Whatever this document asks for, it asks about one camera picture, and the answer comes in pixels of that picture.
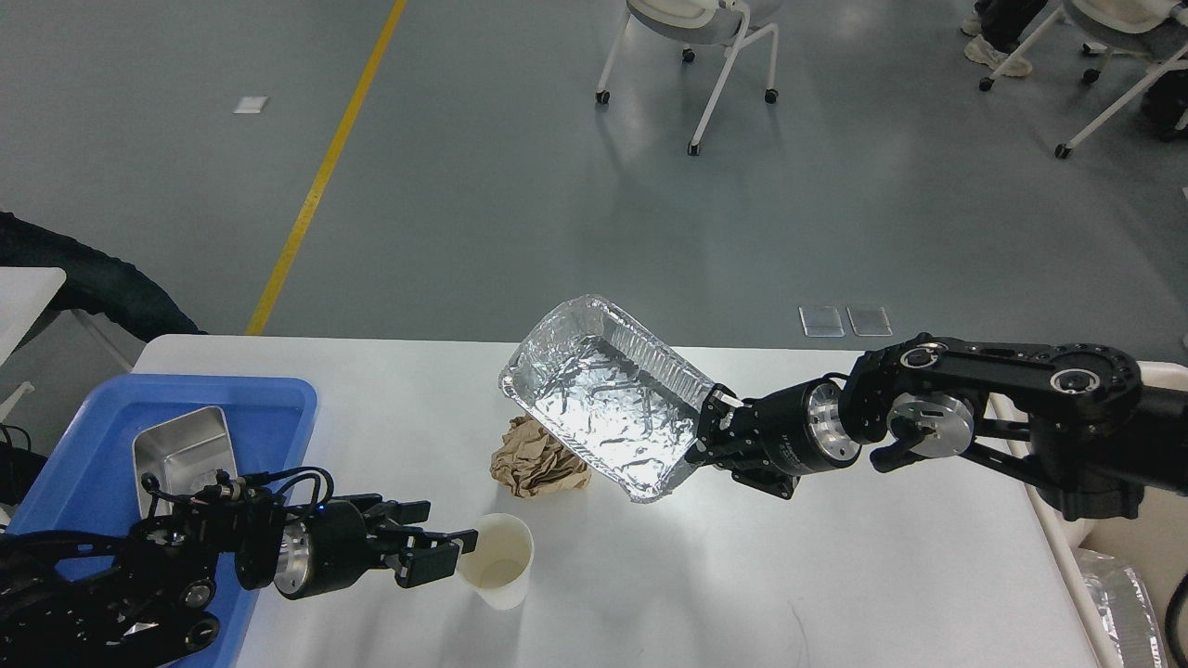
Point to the blue plastic tray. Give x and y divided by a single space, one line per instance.
87 483

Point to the white chair right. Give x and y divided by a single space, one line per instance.
1150 31

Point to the aluminium foil tray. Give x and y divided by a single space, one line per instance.
612 393

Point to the beige plastic bin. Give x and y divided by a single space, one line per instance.
1153 546

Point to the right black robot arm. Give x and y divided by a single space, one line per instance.
1075 422

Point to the square steel container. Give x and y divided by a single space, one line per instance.
184 454

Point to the white paper cup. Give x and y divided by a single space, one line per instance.
498 569

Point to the brown paper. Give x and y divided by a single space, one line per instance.
531 462

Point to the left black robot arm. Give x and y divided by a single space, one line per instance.
81 599

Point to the small white side table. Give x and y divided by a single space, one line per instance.
25 293

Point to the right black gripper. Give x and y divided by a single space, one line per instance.
793 432

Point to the seated person feet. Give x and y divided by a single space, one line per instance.
995 28

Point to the white chair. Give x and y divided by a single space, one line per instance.
1150 31
732 25

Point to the white chair centre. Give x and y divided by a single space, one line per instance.
732 25

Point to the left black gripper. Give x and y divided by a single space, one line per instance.
331 549

